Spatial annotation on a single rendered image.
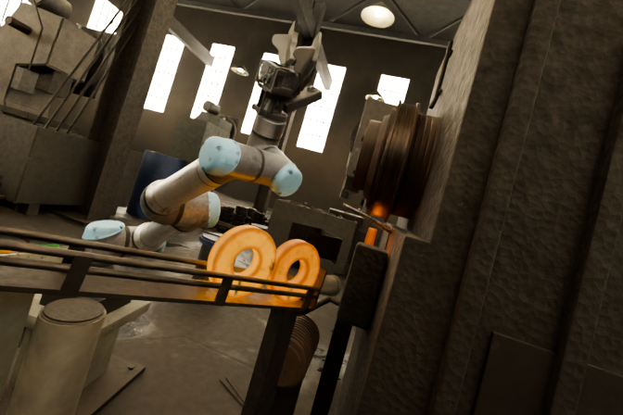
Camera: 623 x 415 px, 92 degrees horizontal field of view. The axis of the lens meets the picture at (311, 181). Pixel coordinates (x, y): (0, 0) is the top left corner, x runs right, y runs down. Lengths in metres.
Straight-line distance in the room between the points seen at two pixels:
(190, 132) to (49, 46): 2.40
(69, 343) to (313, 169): 10.96
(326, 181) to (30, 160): 9.23
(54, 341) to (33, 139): 2.93
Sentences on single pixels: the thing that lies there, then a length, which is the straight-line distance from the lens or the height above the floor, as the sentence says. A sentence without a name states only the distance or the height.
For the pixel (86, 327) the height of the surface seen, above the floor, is 0.51.
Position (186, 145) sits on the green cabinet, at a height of 1.09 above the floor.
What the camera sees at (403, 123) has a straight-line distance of 1.05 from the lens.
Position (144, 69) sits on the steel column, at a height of 1.71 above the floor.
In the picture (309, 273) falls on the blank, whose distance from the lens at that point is 0.81.
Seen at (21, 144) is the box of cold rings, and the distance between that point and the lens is 3.75.
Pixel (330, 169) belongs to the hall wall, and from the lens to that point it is 11.43.
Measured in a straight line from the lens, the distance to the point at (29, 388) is 0.91.
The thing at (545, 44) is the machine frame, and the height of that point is 1.35.
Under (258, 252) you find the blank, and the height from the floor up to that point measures 0.75.
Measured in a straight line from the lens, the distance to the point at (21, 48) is 6.37.
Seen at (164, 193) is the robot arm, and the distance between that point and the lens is 0.81.
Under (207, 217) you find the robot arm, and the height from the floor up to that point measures 0.75.
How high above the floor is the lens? 0.90
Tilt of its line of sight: 3 degrees up
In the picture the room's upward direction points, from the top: 16 degrees clockwise
